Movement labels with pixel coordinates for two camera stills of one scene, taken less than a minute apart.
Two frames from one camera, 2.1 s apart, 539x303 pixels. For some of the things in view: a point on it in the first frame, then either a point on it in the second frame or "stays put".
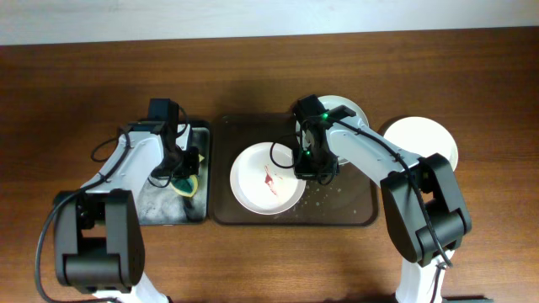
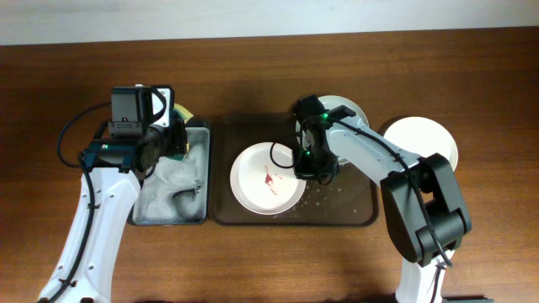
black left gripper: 185,162 → 176,137
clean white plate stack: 423,137 stays put
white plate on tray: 330,102 stays put
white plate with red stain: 263,178 stays put
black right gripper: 314,169 stays put
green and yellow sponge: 186,186 → 185,115
